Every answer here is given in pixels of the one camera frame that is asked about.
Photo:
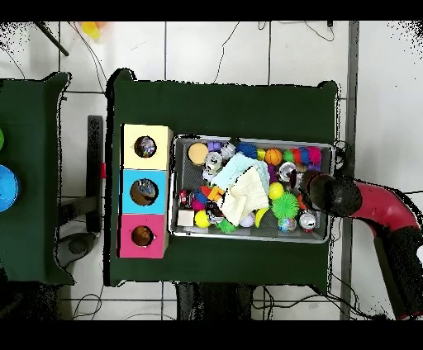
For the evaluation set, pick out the large light green spiky ball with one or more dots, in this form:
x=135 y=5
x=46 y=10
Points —
x=285 y=206

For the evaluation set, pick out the wooden box with three holes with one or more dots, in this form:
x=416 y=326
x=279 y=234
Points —
x=132 y=172

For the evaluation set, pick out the yellow ball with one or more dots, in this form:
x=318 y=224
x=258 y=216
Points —
x=275 y=191
x=201 y=219

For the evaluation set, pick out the shallow clear mesh bin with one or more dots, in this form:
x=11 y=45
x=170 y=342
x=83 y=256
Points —
x=182 y=231

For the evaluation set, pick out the blue round disc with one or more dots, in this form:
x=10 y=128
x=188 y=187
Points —
x=6 y=188

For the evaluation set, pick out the small wooden cube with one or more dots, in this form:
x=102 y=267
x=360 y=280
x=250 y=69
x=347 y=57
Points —
x=186 y=217

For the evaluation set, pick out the black chair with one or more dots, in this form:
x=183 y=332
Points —
x=96 y=198

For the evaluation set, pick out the grey metal beam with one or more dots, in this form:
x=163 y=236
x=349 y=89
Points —
x=350 y=99

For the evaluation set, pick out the cream yellow cloth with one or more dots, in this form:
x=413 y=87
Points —
x=243 y=195

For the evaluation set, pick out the pink spiky ball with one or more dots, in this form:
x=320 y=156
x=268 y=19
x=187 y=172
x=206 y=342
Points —
x=312 y=154

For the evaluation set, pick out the silver drinks can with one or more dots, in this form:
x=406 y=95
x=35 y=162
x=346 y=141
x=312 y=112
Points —
x=213 y=160

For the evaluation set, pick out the orange toy basketball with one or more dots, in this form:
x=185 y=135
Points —
x=273 y=157

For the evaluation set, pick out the yellow rubber duck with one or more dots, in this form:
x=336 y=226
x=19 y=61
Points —
x=142 y=236

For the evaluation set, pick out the clear plastic packet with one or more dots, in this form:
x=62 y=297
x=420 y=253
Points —
x=145 y=191

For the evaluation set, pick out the black rod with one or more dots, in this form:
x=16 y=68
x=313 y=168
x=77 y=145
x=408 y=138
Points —
x=51 y=38

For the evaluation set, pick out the mint green cloth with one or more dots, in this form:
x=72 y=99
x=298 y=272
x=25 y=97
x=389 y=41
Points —
x=228 y=168

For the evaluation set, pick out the peach orange ball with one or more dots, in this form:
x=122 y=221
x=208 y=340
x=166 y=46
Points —
x=197 y=154

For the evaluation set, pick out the yellow floor object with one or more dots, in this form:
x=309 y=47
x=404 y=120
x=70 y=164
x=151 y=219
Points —
x=91 y=30

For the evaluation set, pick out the multicolour cartoon print cloth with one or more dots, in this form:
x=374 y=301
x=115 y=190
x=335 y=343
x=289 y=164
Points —
x=145 y=146

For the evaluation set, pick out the green cloth side table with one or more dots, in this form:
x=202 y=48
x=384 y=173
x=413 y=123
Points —
x=39 y=178

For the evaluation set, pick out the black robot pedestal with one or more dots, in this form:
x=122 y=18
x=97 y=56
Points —
x=211 y=304

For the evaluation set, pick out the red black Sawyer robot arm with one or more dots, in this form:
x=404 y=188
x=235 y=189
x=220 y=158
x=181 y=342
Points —
x=383 y=205

